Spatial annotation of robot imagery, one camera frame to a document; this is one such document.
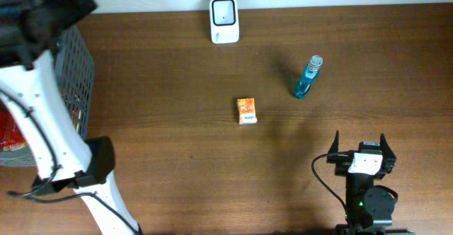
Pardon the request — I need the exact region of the small orange tissue pack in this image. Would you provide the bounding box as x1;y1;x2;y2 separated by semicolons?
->
236;98;258;125

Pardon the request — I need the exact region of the white barcode scanner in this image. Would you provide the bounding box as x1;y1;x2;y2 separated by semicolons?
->
209;0;240;45

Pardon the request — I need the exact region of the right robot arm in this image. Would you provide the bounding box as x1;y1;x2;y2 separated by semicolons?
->
326;132;411;235

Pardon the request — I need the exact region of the grey plastic mesh basket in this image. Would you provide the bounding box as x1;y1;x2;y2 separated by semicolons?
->
0;25;96;168

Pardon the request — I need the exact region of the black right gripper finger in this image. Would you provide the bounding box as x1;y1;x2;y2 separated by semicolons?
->
328;130;339;154
379;133;396;159

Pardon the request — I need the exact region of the red candy bag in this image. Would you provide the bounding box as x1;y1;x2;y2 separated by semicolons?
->
1;110;28;151

